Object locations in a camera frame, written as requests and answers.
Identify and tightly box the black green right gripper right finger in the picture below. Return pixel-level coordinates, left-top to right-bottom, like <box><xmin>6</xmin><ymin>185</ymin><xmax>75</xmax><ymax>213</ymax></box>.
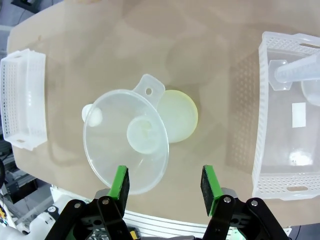
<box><xmin>199</xmin><ymin>164</ymin><xmax>288</xmax><ymax>240</ymax></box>

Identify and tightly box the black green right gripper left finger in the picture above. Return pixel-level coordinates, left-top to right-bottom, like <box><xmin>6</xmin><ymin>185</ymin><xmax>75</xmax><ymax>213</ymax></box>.
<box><xmin>46</xmin><ymin>164</ymin><xmax>133</xmax><ymax>240</ymax></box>

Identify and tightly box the white round flask cap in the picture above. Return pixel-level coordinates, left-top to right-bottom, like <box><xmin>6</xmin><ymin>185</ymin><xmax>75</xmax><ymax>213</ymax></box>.
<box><xmin>81</xmin><ymin>104</ymin><xmax>103</xmax><ymax>127</ymax></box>

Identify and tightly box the translucent conical flask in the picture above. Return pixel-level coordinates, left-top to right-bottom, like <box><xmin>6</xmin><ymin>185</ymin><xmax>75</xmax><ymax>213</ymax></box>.
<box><xmin>126</xmin><ymin>89</ymin><xmax>200</xmax><ymax>154</ymax></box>

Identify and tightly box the white perforated basket with label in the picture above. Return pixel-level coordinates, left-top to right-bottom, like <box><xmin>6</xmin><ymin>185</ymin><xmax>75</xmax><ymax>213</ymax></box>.
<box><xmin>251</xmin><ymin>31</ymin><xmax>320</xmax><ymax>201</ymax></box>

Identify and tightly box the clear plastic beaker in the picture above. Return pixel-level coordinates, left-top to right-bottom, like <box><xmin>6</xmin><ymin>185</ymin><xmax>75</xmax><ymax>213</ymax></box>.
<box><xmin>300</xmin><ymin>79</ymin><xmax>320</xmax><ymax>107</ymax></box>

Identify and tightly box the clear plastic graduated cylinder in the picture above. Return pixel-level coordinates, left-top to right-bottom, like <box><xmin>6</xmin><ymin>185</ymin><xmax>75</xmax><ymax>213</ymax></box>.
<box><xmin>268</xmin><ymin>53</ymin><xmax>320</xmax><ymax>91</ymax></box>

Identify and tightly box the clear plastic funnel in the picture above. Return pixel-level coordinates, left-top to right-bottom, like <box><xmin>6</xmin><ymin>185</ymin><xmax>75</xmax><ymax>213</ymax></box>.
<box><xmin>82</xmin><ymin>73</ymin><xmax>170</xmax><ymax>196</ymax></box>

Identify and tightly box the white perforated plastic basket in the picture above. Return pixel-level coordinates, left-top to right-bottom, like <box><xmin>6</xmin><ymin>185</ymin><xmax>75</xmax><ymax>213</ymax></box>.
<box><xmin>0</xmin><ymin>49</ymin><xmax>49</xmax><ymax>152</ymax></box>

